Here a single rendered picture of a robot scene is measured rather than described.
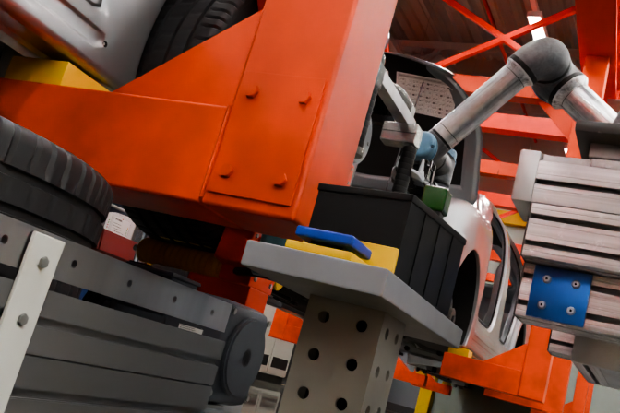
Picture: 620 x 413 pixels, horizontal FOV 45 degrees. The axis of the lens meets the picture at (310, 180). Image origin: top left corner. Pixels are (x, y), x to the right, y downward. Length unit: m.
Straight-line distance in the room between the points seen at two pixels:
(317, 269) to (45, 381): 0.30
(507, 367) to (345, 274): 4.45
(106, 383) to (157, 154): 0.42
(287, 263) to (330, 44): 0.44
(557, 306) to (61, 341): 0.77
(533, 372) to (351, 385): 4.29
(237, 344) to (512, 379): 3.98
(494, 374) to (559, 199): 3.98
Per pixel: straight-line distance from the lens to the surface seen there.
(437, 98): 5.10
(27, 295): 0.78
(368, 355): 0.91
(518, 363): 5.20
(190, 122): 1.19
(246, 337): 1.34
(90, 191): 1.01
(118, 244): 7.13
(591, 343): 1.35
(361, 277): 0.78
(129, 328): 0.92
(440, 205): 1.20
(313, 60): 1.14
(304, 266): 0.80
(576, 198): 1.26
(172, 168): 1.18
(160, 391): 1.02
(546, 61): 2.00
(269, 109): 1.13
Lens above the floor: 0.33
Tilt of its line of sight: 14 degrees up
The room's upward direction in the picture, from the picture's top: 16 degrees clockwise
